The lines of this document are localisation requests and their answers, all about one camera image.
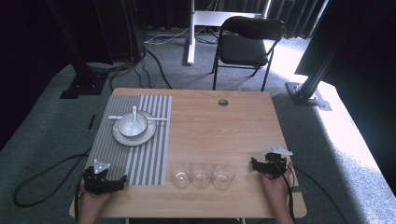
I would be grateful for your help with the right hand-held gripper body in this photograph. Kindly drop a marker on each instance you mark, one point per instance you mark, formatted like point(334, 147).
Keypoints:
point(277, 163)

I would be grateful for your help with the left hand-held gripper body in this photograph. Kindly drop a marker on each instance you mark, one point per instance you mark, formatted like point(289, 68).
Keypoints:
point(95, 180)

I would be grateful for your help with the person's left hand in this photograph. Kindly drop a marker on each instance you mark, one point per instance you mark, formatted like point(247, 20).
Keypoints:
point(92, 202)

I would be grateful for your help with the person's right hand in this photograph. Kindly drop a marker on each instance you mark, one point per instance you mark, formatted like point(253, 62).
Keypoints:
point(275, 189)

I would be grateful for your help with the grey striped placemat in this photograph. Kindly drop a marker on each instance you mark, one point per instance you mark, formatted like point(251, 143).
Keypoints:
point(143, 155)

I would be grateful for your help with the clear drinking glass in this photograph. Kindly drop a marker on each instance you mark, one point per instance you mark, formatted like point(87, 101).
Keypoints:
point(201, 177)
point(223, 178)
point(180, 177)

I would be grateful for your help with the white round plate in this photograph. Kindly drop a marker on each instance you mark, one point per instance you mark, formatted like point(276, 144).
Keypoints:
point(134, 140)

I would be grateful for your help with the white bowl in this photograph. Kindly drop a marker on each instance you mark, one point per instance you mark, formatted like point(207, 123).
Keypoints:
point(129, 128)

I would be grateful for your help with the small black floor strip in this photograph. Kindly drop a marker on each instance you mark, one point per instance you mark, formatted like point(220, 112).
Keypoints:
point(91, 122)

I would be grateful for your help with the white ceramic spoon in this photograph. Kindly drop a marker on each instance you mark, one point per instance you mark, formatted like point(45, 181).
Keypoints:
point(134, 119)

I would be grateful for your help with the white chopstick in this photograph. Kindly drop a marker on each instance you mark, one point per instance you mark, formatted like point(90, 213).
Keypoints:
point(113, 118)
point(157, 118)

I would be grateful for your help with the black metal stand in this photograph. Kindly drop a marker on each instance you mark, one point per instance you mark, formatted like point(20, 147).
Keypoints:
point(308, 90)
point(84, 77)

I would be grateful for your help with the black folding chair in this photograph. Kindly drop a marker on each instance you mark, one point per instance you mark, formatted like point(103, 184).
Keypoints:
point(244, 49)

